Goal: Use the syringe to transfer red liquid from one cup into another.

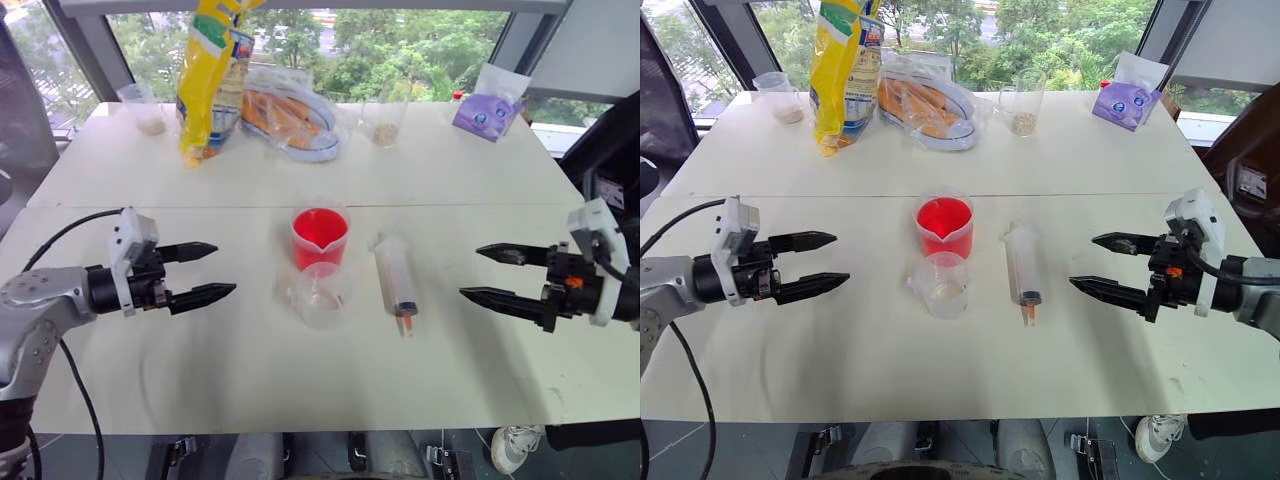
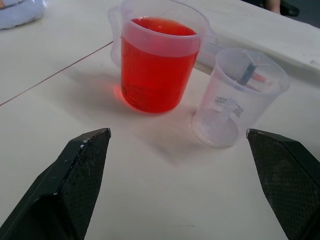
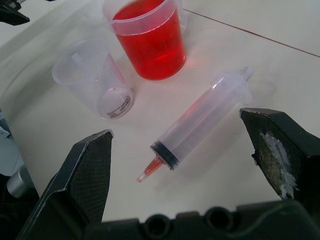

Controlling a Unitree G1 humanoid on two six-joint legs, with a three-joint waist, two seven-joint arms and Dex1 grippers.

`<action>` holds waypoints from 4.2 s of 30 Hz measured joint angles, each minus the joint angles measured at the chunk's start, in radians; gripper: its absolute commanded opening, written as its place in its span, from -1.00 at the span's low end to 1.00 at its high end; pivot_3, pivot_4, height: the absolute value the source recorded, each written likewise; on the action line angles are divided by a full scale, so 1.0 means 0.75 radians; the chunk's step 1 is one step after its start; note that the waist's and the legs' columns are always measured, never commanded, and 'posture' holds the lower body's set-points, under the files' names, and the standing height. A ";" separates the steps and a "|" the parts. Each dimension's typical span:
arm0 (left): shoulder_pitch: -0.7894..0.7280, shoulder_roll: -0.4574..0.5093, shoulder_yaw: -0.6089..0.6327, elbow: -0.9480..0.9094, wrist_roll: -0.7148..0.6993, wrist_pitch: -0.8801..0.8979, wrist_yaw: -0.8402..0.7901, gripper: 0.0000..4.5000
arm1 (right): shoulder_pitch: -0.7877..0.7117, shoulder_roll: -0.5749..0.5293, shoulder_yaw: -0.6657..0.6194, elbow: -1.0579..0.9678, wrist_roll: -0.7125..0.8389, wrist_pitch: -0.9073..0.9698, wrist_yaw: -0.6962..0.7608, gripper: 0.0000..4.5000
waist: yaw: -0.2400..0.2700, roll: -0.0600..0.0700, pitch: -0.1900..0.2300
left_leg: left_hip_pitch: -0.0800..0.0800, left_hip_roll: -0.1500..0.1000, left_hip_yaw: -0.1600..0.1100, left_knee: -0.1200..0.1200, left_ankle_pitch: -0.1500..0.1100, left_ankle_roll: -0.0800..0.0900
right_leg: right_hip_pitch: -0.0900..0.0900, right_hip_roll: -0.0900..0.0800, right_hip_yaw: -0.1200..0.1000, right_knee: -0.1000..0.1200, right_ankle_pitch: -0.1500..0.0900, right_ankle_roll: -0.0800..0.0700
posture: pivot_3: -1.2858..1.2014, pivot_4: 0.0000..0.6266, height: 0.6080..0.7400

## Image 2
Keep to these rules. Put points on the white cloth bundle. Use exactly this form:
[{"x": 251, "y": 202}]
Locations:
[{"x": 18, "y": 12}]

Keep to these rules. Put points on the clear plastic beaker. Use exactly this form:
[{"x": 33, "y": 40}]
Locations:
[{"x": 235, "y": 100}]

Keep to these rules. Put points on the jug of red liquid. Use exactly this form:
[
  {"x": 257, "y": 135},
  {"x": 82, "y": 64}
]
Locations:
[{"x": 157, "y": 67}]

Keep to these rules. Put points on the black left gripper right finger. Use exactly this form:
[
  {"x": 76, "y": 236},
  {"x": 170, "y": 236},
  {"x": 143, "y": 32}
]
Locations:
[{"x": 287, "y": 180}]

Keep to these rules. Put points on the dark shoe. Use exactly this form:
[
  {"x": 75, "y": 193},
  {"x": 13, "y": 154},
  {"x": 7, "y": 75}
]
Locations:
[{"x": 287, "y": 7}]

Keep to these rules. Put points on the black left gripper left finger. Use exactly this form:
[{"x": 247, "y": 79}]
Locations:
[{"x": 62, "y": 190}]

